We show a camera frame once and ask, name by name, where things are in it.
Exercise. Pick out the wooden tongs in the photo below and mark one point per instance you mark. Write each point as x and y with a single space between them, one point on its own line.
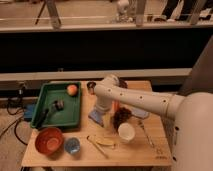
98 147

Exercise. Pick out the purple bowl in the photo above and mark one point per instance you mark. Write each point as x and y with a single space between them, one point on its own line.
122 83

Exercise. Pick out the blue box beside table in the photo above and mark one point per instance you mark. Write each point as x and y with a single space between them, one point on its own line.
29 110

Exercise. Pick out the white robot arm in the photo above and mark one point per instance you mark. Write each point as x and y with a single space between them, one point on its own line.
193 115

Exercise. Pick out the small round metal object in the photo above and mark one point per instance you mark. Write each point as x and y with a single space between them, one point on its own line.
59 104

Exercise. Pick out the white paper cup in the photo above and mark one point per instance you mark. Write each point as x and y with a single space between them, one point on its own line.
126 132

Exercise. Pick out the red bowl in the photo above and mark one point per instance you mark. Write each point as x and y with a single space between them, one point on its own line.
49 140

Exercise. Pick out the blue sponge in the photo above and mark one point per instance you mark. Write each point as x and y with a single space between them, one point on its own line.
96 117

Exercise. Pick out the green plastic tray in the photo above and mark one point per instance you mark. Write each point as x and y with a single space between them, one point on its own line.
67 118

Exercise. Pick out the orange peach fruit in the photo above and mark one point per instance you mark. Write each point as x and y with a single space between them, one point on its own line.
72 90

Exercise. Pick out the orange carrot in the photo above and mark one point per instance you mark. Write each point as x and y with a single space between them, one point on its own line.
116 106

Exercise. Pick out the dark red grape bunch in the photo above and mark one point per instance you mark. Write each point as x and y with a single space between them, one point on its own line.
121 116

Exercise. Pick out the blue glass cup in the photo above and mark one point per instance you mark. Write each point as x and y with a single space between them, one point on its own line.
72 145

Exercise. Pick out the grey folded cloth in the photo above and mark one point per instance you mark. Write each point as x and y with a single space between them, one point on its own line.
139 113

